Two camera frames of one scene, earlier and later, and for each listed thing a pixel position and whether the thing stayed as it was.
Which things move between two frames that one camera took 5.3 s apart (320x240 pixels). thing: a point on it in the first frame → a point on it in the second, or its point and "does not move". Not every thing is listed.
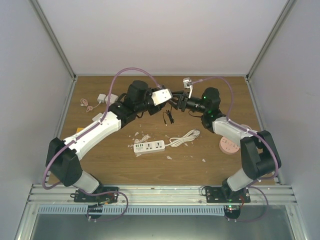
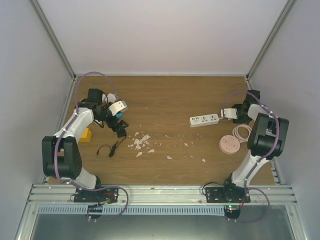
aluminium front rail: (65, 194) does not move
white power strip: (149, 146) → (203, 120)
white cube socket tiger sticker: (113, 99) does not move
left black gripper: (151, 112) → (111, 124)
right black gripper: (182, 100) → (241, 121)
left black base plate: (80, 196) does not move
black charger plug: (174, 100) → (121, 133)
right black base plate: (226, 195) does not move
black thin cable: (170, 116) → (113, 148)
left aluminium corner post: (54, 38) does not move
